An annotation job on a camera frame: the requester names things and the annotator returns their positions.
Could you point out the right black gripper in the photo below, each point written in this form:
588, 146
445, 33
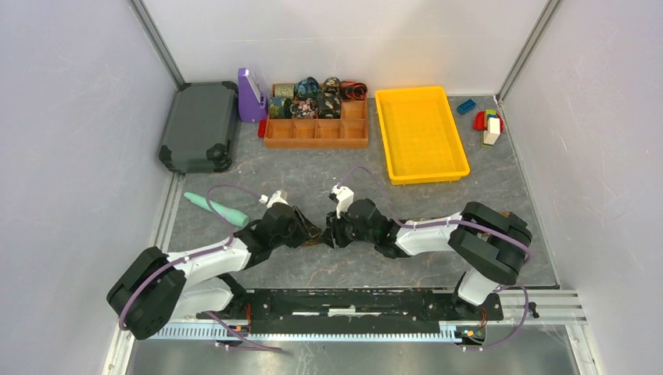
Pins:
333, 230

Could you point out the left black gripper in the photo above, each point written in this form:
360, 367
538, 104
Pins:
303, 228

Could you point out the orange blue floral tie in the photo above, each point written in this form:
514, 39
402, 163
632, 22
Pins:
375, 228

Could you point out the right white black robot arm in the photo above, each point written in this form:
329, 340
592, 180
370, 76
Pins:
494, 244

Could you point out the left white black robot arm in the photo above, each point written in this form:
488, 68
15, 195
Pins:
158, 287

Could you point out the teal green pen tool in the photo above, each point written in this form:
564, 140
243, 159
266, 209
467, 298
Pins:
234, 217

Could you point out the small red block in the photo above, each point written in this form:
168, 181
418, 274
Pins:
262, 128

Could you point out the orange compartment organizer box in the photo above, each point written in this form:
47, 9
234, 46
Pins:
351, 130

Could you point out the pink floral rolled tie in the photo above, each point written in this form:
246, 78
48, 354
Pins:
304, 109

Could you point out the teal navy rolled tie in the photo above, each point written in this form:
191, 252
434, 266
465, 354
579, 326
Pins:
279, 108

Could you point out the purple dispenser stand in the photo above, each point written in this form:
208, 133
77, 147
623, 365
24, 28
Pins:
252, 102

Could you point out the yellow plastic tray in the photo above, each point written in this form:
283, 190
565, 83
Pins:
420, 137

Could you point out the black floral rolled tie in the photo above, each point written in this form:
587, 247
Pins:
329, 106

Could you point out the dark grey suitcase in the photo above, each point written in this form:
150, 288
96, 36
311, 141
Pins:
199, 134

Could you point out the olive patterned rolled tie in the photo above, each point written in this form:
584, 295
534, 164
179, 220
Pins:
284, 90

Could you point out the dark blue rolled tie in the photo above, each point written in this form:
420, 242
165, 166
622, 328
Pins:
306, 88

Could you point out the black yellow rolled tie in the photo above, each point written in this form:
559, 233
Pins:
331, 85

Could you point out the orange black rolled tie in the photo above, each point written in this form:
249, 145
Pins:
351, 90

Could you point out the cream toy block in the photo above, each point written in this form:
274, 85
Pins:
492, 131

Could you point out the red toy block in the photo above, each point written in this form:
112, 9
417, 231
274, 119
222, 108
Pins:
480, 122

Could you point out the blue toy brick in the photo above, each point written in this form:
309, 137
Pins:
466, 106

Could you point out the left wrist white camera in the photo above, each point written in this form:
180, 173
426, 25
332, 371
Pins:
279, 197

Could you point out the wrist white camera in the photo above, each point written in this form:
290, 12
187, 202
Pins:
279, 197
343, 197

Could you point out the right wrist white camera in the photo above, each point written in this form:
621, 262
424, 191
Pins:
343, 197

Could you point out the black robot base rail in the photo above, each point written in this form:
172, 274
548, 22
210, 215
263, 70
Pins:
355, 311

